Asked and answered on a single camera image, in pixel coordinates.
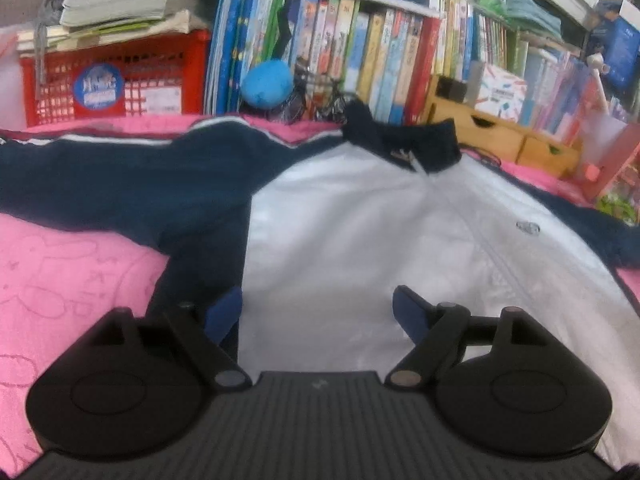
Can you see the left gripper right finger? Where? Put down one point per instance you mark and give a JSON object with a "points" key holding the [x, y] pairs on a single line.
{"points": [[436, 331]]}

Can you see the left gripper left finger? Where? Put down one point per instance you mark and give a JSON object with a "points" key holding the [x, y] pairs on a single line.
{"points": [[202, 344]]}

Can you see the white navy zip jacket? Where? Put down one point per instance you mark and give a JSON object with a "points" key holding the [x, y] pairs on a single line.
{"points": [[350, 239]]}

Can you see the pink bunny print blanket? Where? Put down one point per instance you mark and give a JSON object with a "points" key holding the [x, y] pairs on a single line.
{"points": [[65, 279]]}

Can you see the wooden drawer organizer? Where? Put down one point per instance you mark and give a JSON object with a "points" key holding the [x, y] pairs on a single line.
{"points": [[507, 141]]}

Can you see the black power adapter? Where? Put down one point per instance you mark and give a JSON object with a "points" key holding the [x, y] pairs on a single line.
{"points": [[451, 89]]}

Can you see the blue plush ball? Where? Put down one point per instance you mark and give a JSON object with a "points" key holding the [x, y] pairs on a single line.
{"points": [[267, 85]]}

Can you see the red plastic crate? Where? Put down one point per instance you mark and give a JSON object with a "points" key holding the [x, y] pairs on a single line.
{"points": [[157, 75]]}

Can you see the pink dollhouse toy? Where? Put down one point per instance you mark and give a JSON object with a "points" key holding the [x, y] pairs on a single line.
{"points": [[607, 174]]}

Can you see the miniature bicycle model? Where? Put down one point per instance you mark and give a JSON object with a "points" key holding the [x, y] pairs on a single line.
{"points": [[319, 98]]}

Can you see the row of upright books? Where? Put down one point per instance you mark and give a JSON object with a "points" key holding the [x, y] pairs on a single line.
{"points": [[387, 51]]}

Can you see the stack of papers and booklets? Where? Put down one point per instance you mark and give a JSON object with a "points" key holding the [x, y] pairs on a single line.
{"points": [[69, 25]]}

